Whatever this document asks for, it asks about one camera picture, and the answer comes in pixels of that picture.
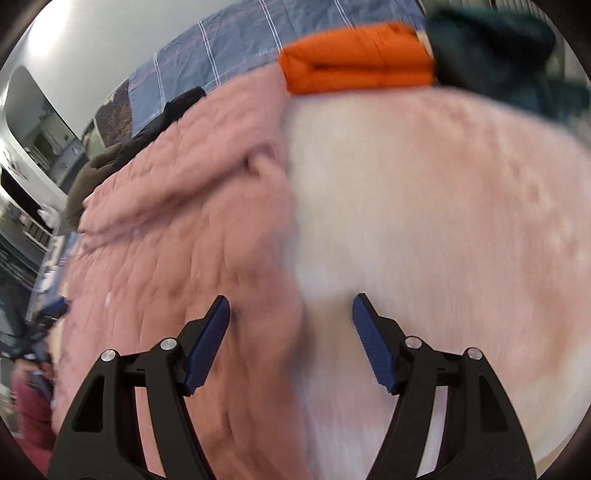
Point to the dark green fleece garment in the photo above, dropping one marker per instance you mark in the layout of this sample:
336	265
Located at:
494	50

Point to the person's red clothing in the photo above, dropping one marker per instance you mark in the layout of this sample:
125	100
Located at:
30	410

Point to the black puffer jacket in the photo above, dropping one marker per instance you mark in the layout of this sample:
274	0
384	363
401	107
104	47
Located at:
175	108

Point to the blue plaid pillow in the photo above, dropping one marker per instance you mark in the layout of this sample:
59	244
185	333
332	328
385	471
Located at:
221	50

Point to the folded orange puffer jacket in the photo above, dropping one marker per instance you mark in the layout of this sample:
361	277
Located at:
355	60

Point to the brown cloth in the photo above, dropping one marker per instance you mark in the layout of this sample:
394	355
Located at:
92	180

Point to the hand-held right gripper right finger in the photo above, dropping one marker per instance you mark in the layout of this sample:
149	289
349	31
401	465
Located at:
371	344

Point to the pink quilted garment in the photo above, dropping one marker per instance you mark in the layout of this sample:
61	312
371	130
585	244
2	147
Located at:
184	230

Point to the white shelving unit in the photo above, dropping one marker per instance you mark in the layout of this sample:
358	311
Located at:
32	152

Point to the pink cream printed blanket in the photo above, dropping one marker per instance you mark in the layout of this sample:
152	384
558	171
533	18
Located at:
438	207

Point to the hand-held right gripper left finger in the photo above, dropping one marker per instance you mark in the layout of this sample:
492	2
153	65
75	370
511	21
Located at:
207	341

